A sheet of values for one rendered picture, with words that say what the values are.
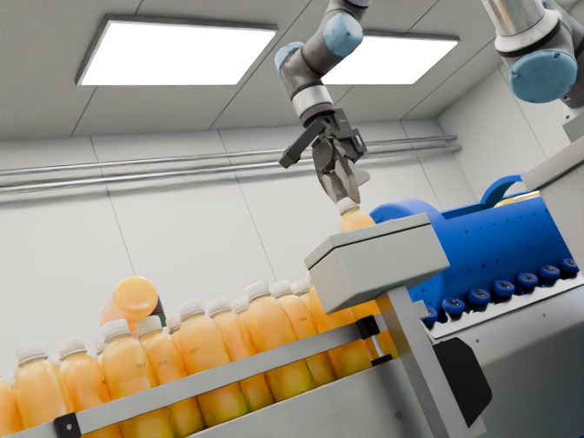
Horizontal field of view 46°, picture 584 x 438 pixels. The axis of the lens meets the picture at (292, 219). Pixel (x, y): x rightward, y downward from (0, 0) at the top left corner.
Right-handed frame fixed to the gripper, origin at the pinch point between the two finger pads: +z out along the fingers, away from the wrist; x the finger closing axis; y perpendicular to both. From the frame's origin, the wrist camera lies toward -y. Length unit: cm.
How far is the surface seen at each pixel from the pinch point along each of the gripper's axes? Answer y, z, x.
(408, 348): -10.9, 30.3, -14.0
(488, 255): 31.1, 17.0, 3.4
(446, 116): 472, -212, 403
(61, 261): 22, -125, 350
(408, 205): 19.2, 1.2, 6.3
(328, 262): -18.8, 13.7, -14.5
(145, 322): -44.2, 11.4, 1.5
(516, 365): 24.4, 39.7, 3.3
